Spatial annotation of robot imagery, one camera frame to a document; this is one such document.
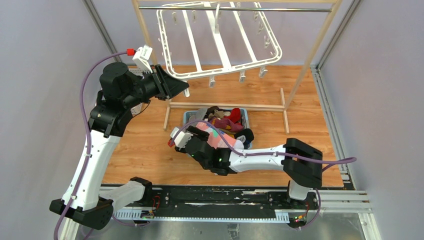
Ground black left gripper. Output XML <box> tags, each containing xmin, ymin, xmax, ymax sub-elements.
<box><xmin>123</xmin><ymin>64</ymin><xmax>190</xmax><ymax>109</ymax></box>

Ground pink patterned sock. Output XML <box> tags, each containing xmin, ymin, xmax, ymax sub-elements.
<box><xmin>195</xmin><ymin>122</ymin><xmax>245</xmax><ymax>149</ymax></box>

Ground white plastic clip hanger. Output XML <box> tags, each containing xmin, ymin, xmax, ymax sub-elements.
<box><xmin>156</xmin><ymin>1</ymin><xmax>283</xmax><ymax>87</ymax></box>

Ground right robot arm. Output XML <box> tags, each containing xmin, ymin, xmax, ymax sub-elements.
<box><xmin>175</xmin><ymin>130</ymin><xmax>323</xmax><ymax>209</ymax></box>

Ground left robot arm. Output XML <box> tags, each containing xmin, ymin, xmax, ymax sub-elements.
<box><xmin>49</xmin><ymin>62</ymin><xmax>189</xmax><ymax>230</ymax></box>

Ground blue plastic sock basket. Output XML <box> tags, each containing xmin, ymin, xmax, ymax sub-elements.
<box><xmin>183</xmin><ymin>106</ymin><xmax>255</xmax><ymax>149</ymax></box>

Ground grey sock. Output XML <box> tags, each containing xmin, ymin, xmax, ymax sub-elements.
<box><xmin>194</xmin><ymin>107</ymin><xmax>208</xmax><ymax>121</ymax></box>

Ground purple striped sock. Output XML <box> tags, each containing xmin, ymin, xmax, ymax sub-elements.
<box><xmin>209</xmin><ymin>117</ymin><xmax>244</xmax><ymax>133</ymax></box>

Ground red sock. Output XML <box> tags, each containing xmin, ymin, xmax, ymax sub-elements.
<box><xmin>225</xmin><ymin>108</ymin><xmax>242</xmax><ymax>124</ymax></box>

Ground wooden clothes rack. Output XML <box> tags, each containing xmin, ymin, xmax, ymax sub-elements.
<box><xmin>132</xmin><ymin>0</ymin><xmax>342</xmax><ymax>134</ymax></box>

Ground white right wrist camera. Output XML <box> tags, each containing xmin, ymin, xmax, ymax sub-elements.
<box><xmin>167</xmin><ymin>127</ymin><xmax>194</xmax><ymax>148</ymax></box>

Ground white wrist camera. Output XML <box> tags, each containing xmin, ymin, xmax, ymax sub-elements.
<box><xmin>132</xmin><ymin>44</ymin><xmax>153</xmax><ymax>74</ymax></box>
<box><xmin>167</xmin><ymin>127</ymin><xmax>194</xmax><ymax>148</ymax></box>

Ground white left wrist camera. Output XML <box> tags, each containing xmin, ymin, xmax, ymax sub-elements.
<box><xmin>132</xmin><ymin>44</ymin><xmax>153</xmax><ymax>74</ymax></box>

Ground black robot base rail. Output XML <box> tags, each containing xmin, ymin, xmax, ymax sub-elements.
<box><xmin>113</xmin><ymin>185</ymin><xmax>372</xmax><ymax>229</ymax></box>

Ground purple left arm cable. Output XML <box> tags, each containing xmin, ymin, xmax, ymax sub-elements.
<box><xmin>53</xmin><ymin>48</ymin><xmax>136</xmax><ymax>240</ymax></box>

